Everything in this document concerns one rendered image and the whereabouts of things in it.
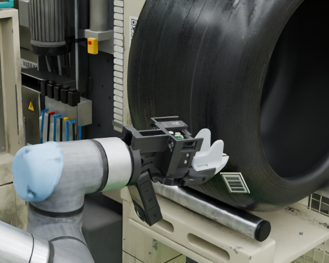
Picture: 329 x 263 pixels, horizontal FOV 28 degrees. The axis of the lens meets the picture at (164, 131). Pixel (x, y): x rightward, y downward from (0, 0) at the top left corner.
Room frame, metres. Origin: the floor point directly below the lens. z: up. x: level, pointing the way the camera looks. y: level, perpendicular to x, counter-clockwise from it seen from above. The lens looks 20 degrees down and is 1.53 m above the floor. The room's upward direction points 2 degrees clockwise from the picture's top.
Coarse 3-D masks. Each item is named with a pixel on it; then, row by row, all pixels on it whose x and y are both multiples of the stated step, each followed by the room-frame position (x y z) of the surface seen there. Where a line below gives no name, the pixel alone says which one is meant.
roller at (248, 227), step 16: (160, 192) 1.34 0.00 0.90; (176, 192) 1.31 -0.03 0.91; (192, 192) 1.29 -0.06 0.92; (192, 208) 1.27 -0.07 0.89; (208, 208) 1.24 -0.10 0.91; (224, 208) 1.22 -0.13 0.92; (224, 224) 1.21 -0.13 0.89; (240, 224) 1.18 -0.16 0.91; (256, 224) 1.16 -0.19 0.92; (256, 240) 1.16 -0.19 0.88
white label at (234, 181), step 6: (222, 174) 1.10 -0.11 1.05; (228, 174) 1.10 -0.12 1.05; (234, 174) 1.09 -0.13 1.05; (240, 174) 1.09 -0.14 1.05; (228, 180) 1.11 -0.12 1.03; (234, 180) 1.10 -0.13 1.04; (240, 180) 1.10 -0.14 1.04; (228, 186) 1.12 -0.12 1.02; (234, 186) 1.11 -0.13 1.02; (240, 186) 1.11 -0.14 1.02; (246, 186) 1.10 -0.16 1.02; (234, 192) 1.12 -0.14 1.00; (240, 192) 1.12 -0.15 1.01; (246, 192) 1.11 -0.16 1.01
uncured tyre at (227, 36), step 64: (192, 0) 1.19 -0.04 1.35; (256, 0) 1.14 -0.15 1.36; (320, 0) 1.55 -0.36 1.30; (128, 64) 1.24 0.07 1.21; (192, 64) 1.12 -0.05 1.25; (256, 64) 1.11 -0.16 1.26; (320, 64) 1.57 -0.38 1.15; (192, 128) 1.11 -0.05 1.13; (256, 128) 1.11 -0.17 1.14; (320, 128) 1.48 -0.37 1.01; (256, 192) 1.14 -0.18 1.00
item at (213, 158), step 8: (216, 144) 0.95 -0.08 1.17; (208, 152) 0.94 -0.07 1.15; (216, 152) 0.95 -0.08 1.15; (200, 160) 0.93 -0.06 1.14; (208, 160) 0.94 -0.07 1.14; (216, 160) 0.96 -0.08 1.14; (224, 160) 0.98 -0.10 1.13; (200, 168) 0.93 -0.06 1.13; (208, 168) 0.94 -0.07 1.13; (216, 168) 0.95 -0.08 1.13
